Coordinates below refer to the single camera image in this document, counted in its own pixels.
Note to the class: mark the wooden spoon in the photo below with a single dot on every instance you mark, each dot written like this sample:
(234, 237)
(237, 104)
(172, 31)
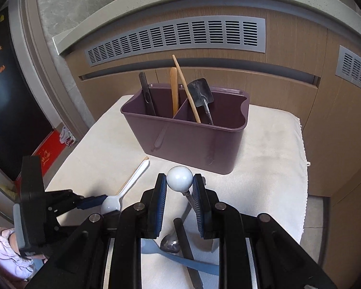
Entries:
(174, 90)

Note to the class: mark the person's left forearm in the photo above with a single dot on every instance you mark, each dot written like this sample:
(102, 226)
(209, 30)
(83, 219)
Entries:
(3, 253)

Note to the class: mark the grey-blue plastic spoon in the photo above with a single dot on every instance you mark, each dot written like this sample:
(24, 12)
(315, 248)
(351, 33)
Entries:
(198, 266)

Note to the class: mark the long grey vent grille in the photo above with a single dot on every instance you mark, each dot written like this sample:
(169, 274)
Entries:
(174, 36)

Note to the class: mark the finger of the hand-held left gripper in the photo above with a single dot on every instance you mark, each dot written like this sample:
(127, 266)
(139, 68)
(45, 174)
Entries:
(91, 202)

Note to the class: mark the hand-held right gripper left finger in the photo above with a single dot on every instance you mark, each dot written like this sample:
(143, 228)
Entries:
(160, 213)

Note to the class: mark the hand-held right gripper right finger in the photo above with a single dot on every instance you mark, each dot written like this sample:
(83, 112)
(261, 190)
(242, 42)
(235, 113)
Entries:
(199, 212)

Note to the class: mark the small black shovel spoon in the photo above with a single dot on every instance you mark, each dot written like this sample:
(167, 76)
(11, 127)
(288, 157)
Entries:
(202, 93)

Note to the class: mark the black glossy panel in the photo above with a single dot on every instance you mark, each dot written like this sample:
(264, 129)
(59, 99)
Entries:
(15, 96)

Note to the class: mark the white plastic spoon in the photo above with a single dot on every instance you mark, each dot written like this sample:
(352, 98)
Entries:
(112, 204)

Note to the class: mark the white table cloth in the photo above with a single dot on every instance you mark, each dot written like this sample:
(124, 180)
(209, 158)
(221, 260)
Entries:
(273, 156)

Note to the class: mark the red floor mat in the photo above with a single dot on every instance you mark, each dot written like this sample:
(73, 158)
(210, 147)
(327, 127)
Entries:
(46, 153)

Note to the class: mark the metal spoon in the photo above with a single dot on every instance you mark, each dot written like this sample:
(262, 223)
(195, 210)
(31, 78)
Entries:
(171, 244)

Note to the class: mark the short grey vent grille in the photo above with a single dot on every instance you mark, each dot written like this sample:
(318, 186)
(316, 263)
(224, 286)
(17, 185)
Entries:
(356, 66)

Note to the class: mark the wooden chopstick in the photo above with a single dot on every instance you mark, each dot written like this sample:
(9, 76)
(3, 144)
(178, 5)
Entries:
(131, 176)
(185, 84)

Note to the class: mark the purple plastic utensil holder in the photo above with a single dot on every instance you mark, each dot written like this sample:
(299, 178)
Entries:
(183, 144)

